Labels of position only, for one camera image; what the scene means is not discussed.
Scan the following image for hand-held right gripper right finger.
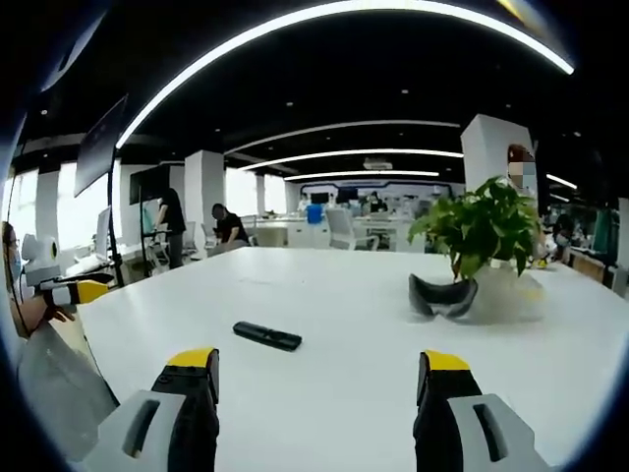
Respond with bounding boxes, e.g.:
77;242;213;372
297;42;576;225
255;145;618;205
412;348;552;472

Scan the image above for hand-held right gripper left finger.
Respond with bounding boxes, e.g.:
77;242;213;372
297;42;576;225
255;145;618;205
83;346;221;472

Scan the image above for black remote control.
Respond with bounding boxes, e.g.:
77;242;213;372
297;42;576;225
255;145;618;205
232;321;304;353

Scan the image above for person's left hand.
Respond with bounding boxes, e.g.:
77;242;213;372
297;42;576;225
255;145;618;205
29;293;78;332

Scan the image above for person's masked head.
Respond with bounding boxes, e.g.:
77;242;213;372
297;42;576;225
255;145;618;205
1;220;25;297

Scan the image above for desk computer monitor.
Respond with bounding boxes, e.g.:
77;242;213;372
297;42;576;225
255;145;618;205
94;206;114;263

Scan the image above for black stand pole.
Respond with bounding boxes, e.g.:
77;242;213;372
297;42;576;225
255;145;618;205
109;145;128;289

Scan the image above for black and grey headset goggles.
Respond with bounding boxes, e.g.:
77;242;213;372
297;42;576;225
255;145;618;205
408;272;480;322

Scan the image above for person's grey clothing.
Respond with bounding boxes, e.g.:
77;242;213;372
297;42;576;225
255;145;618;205
17;319;121;463

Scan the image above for black television on stand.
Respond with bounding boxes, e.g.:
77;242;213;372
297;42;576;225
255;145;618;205
129;165;171;206

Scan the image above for dark hanging display screen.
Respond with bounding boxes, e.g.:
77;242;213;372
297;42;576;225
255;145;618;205
74;94;130;199

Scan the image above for green potted plant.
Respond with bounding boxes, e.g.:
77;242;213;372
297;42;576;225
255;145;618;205
407;175;545;316

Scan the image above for white office chair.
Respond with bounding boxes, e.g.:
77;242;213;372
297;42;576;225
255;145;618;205
324;207;380;253

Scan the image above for long curved ceiling light strip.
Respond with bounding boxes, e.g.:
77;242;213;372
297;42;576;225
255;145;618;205
115;0;576;149

